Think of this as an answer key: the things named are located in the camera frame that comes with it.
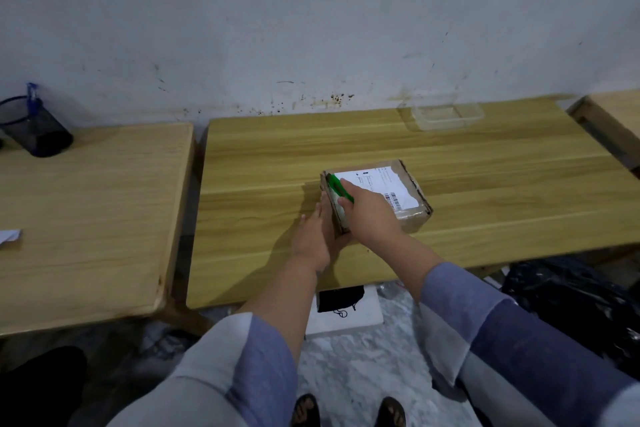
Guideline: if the clear plastic container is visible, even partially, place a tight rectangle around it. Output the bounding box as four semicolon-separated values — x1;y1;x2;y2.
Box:
397;100;486;132

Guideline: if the green box cutter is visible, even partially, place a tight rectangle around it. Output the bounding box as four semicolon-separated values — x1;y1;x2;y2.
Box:
325;174;355;206

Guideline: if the black mesh pen holder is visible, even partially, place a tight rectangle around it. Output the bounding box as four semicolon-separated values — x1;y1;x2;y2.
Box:
0;95;75;158

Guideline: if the brown cardboard parcel box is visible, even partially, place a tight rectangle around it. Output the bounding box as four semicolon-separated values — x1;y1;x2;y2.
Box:
320;159;434;236

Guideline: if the white shipping label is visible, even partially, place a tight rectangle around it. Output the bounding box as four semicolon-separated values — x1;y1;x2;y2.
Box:
332;167;419;210

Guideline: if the person's left hand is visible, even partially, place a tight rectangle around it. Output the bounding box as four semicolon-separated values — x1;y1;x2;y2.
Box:
290;189;335;274

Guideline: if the person's left forearm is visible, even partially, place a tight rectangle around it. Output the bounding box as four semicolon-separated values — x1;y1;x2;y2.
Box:
107;257;331;427

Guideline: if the person's right sandal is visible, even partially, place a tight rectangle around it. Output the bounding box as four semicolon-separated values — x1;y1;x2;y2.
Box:
375;396;407;427

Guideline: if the black bulky object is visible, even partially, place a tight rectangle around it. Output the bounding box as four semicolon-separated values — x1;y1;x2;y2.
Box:
0;346;89;427

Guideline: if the person's left sandal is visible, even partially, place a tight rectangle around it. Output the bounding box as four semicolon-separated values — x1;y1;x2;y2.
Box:
291;394;321;427

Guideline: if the person's right forearm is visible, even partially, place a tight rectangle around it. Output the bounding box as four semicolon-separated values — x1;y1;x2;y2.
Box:
357;233;640;427

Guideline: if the black pouch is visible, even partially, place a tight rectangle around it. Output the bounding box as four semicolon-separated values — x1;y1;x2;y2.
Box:
317;286;366;315

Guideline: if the black plastic bag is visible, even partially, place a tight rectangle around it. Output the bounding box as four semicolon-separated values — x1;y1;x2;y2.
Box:
501;257;640;382

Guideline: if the person's sandal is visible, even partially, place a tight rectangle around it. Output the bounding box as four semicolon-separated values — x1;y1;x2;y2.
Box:
375;396;407;427
291;394;321;427

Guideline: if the white flat box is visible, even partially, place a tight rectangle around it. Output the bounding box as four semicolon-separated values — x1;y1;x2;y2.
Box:
305;285;385;339

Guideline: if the person's right hand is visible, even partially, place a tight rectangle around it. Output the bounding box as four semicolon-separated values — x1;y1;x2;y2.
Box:
337;186;404;248

